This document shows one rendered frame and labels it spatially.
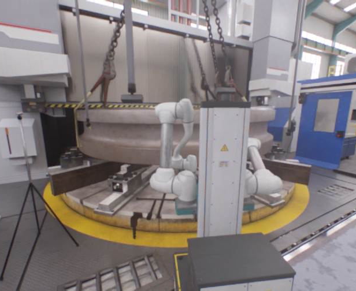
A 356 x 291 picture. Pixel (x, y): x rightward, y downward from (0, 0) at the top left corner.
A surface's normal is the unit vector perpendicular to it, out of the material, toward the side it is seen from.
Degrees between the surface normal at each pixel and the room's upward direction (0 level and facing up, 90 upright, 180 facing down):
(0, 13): 90
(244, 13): 90
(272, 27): 90
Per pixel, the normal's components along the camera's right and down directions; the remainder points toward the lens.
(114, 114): -0.38, 0.18
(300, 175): -0.63, 0.15
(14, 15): 0.46, 0.17
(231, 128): 0.11, 0.19
